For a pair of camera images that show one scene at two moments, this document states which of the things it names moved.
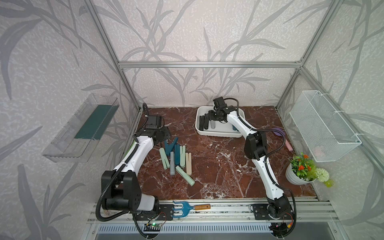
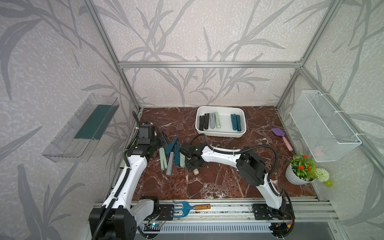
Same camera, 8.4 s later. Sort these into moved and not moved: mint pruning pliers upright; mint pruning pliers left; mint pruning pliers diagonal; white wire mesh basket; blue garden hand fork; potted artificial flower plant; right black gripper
Moved: mint pruning pliers diagonal; right black gripper
Not moved: blue garden hand fork; potted artificial flower plant; mint pruning pliers left; white wire mesh basket; mint pruning pliers upright
